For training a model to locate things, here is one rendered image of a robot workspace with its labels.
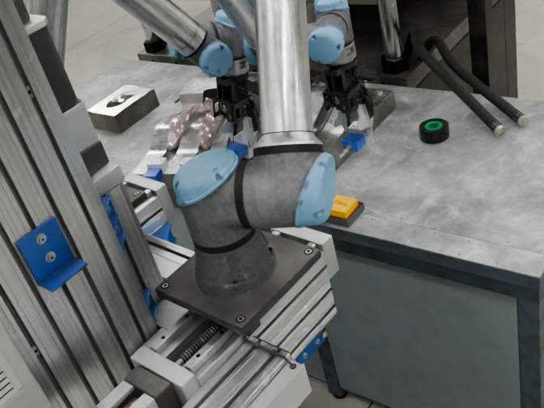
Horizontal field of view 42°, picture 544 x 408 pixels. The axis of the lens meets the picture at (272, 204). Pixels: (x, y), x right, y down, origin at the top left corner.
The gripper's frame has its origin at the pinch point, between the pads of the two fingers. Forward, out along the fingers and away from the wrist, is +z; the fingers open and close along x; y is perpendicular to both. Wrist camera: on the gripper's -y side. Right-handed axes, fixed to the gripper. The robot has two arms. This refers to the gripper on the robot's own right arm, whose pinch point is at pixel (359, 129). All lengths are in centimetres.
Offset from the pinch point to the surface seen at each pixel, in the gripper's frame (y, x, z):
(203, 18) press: -95, -141, 16
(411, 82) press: -60, -18, 20
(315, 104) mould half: -13.5, -22.8, 3.2
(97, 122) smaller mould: 1, -107, 12
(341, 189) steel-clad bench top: 6.6, -4.2, 15.0
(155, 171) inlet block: 24, -55, 8
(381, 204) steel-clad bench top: 9.3, 9.3, 15.1
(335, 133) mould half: -5.6, -11.8, 6.6
